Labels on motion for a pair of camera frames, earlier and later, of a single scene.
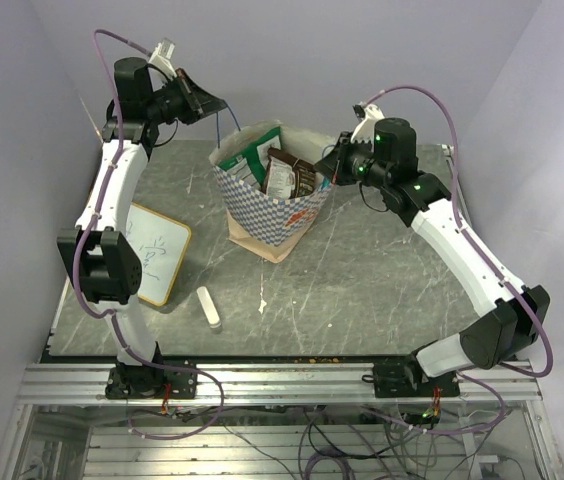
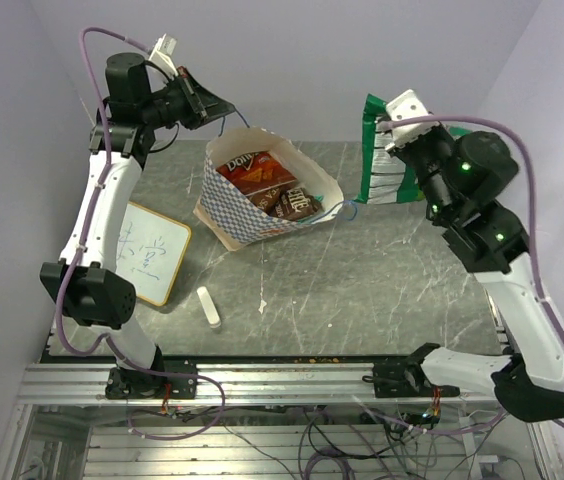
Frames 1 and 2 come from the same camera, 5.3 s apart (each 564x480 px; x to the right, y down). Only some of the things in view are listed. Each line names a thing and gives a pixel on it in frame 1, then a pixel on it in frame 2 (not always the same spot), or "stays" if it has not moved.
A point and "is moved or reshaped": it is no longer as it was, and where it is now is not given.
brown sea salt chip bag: [282, 180] → [266, 199]
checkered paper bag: [259, 222] is moved or reshaped
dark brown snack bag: [305, 175] → [295, 204]
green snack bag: [250, 165] is moved or reshaped
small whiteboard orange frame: [159, 243] stays
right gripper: [338, 158] → [402, 151]
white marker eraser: [209, 309] stays
